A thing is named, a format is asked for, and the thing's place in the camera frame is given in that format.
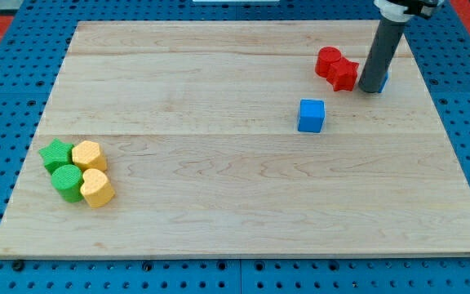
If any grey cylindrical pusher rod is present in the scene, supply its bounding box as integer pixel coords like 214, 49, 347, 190
358, 17, 406, 93

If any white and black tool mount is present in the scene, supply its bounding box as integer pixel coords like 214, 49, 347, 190
374, 0, 443, 22

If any red star block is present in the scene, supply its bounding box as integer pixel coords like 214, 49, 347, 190
326, 57, 359, 91

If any wooden board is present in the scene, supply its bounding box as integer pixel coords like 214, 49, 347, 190
0, 20, 470, 261

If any green star block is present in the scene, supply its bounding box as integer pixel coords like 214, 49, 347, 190
38, 138, 74, 174

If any blue block behind pusher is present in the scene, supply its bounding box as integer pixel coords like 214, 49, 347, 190
378, 72, 389, 93

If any red cylinder block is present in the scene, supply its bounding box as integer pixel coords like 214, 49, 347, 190
315, 47, 342, 78

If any blue cube block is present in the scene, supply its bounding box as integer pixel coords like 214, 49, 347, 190
297, 99, 326, 133

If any yellow hexagon block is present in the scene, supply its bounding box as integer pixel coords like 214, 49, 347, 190
72, 140, 108, 172

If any yellow heart block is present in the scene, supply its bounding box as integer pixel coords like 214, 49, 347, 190
80, 168, 115, 208

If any green cylinder block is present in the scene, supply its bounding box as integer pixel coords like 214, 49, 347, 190
51, 164, 83, 203

